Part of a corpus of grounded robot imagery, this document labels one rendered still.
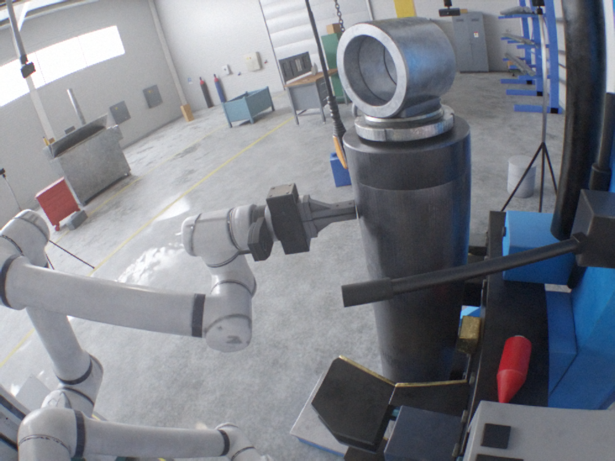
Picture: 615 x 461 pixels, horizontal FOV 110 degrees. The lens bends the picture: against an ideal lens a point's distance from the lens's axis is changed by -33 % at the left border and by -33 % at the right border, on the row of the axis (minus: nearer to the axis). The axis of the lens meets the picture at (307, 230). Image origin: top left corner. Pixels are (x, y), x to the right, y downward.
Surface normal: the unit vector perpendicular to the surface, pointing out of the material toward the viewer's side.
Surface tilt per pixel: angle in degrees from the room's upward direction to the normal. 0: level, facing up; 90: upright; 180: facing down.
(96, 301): 51
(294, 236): 90
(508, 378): 44
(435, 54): 81
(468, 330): 0
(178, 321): 68
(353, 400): 0
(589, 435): 0
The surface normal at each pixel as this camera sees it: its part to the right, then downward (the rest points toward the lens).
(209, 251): -0.06, 0.57
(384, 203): -0.58, 0.56
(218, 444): 0.78, -0.39
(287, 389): -0.24, -0.81
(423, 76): 0.55, 0.47
